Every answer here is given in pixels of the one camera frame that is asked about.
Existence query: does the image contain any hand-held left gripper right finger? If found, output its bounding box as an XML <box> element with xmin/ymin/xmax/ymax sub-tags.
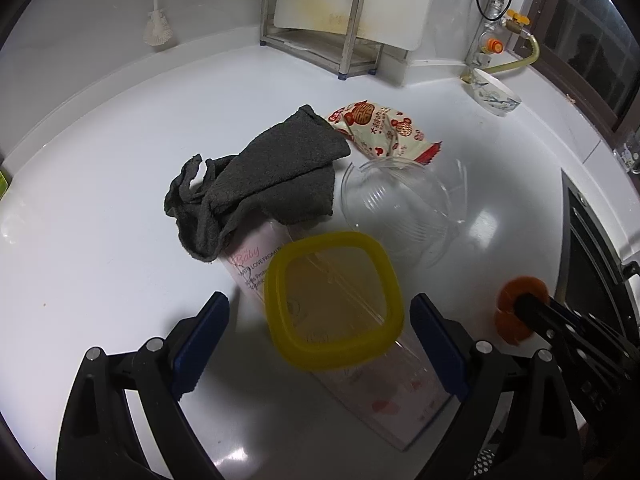
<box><xmin>409</xmin><ymin>292</ymin><xmax>596</xmax><ymax>480</ymax></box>

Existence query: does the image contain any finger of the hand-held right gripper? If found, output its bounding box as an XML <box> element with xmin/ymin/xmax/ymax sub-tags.
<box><xmin>520</xmin><ymin>312</ymin><xmax>632</xmax><ymax>377</ymax></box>
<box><xmin>515</xmin><ymin>292</ymin><xmax>640</xmax><ymax>356</ymax></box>

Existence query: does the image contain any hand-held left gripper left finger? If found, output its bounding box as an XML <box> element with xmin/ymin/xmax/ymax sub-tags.
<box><xmin>55</xmin><ymin>291</ymin><xmax>231</xmax><ymax>480</ymax></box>

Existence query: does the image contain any orange peel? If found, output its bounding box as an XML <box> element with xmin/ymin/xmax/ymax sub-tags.
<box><xmin>495</xmin><ymin>276</ymin><xmax>549</xmax><ymax>346</ymax></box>

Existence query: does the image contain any pink white box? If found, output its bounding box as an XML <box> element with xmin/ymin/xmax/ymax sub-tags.
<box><xmin>225</xmin><ymin>220</ymin><xmax>448</xmax><ymax>451</ymax></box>

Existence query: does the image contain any yellow lidded plastic container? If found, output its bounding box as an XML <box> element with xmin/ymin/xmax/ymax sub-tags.
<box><xmin>263</xmin><ymin>231</ymin><xmax>405</xmax><ymax>372</ymax></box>

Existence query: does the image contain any grey perforated trash bin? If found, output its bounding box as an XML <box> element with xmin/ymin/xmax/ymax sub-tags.
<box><xmin>467</xmin><ymin>447</ymin><xmax>501</xmax><ymax>480</ymax></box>

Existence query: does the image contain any clear glass bowl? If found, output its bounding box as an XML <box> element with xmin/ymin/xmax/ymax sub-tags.
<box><xmin>341</xmin><ymin>156</ymin><xmax>468</xmax><ymax>271</ymax></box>

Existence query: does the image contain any dark grey cloth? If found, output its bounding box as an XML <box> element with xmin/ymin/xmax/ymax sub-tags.
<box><xmin>163</xmin><ymin>104</ymin><xmax>352</xmax><ymax>263</ymax></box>

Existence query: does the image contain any red patterned snack wrapper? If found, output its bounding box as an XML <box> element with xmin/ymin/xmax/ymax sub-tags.
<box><xmin>327</xmin><ymin>99</ymin><xmax>443</xmax><ymax>167</ymax></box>

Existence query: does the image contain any black kitchen sink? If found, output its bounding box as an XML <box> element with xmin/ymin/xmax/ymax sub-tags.
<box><xmin>555</xmin><ymin>167</ymin><xmax>640</xmax><ymax>341</ymax></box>

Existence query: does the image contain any clear glass mug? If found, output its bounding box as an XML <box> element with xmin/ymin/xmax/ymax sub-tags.
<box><xmin>620</xmin><ymin>130</ymin><xmax>640</xmax><ymax>176</ymax></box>

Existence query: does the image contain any white patterned ceramic bowl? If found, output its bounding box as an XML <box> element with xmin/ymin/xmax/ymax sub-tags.
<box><xmin>469</xmin><ymin>67</ymin><xmax>523</xmax><ymax>118</ymax></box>

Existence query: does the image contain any metal gas pipe with valves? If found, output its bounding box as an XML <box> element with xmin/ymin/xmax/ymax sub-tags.
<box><xmin>467</xmin><ymin>0</ymin><xmax>531</xmax><ymax>68</ymax></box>

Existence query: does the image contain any steel cutting board rack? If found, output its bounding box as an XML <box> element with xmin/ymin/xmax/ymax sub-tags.
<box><xmin>259</xmin><ymin>0</ymin><xmax>386</xmax><ymax>82</ymax></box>

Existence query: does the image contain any blue white bottle brush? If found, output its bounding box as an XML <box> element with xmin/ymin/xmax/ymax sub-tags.
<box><xmin>142</xmin><ymin>0</ymin><xmax>173</xmax><ymax>48</ymax></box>

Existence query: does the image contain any white cutting board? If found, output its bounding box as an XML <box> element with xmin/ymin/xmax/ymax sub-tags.
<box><xmin>272</xmin><ymin>0</ymin><xmax>431</xmax><ymax>51</ymax></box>

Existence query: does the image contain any yellow gas hose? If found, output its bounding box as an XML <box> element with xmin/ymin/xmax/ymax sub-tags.
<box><xmin>460</xmin><ymin>30</ymin><xmax>541</xmax><ymax>83</ymax></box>

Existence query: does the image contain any dark window frame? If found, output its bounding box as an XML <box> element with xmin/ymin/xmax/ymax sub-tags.
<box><xmin>515</xmin><ymin>0</ymin><xmax>640</xmax><ymax>146</ymax></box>

